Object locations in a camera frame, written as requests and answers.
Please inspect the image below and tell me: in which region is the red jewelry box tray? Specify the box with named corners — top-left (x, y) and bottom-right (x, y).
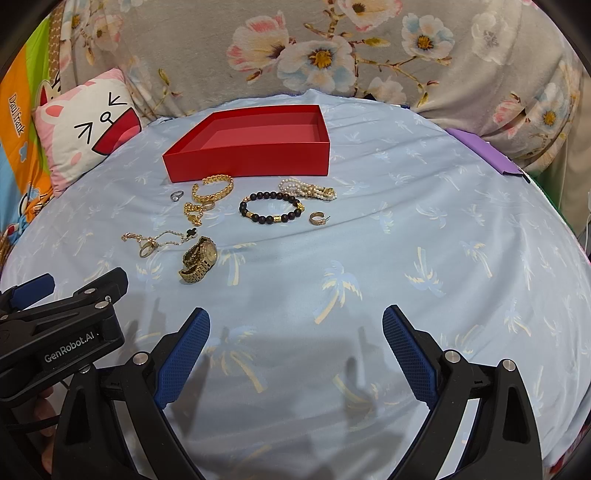
top-left (162, 104), bottom-right (331, 183)

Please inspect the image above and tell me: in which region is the gold chunky chain bracelet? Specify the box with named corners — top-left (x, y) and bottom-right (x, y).
top-left (191, 174), bottom-right (235, 205)

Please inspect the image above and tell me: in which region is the gold wrist watch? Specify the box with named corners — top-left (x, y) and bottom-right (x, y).
top-left (178, 236), bottom-right (217, 284)

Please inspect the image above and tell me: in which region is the grey floral blanket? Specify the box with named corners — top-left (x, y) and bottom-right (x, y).
top-left (59, 0), bottom-right (584, 174)

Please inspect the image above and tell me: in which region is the gold coin chain bracelet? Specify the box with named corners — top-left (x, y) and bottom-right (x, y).
top-left (182, 200), bottom-right (216, 227)

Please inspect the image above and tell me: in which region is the pink cat face pillow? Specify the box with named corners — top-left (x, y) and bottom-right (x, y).
top-left (34, 68), bottom-right (142, 197)

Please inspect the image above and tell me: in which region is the light blue palm bedsheet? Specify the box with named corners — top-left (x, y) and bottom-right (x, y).
top-left (1, 91), bottom-right (590, 479)

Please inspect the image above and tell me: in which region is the pearl bracelet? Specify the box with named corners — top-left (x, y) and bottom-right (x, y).
top-left (277, 177), bottom-right (338, 202)

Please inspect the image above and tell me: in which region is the black bead bracelet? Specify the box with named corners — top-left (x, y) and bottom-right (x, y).
top-left (238, 190), bottom-right (306, 226)

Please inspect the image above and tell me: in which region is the colourful cartoon blanket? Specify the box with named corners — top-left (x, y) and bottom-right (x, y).
top-left (1, 14), bottom-right (61, 245)

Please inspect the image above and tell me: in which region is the purple notebook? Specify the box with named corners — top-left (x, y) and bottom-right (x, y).
top-left (446, 128), bottom-right (531, 183)

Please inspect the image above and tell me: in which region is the gold clover pendant necklace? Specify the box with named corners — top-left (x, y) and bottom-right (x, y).
top-left (120, 226), bottom-right (202, 259)

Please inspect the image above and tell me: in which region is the gold hoop earring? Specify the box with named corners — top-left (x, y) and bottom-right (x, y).
top-left (308, 211), bottom-right (331, 226)

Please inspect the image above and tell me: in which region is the person left hand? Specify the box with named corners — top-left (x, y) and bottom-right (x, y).
top-left (32, 387), bottom-right (56, 475)

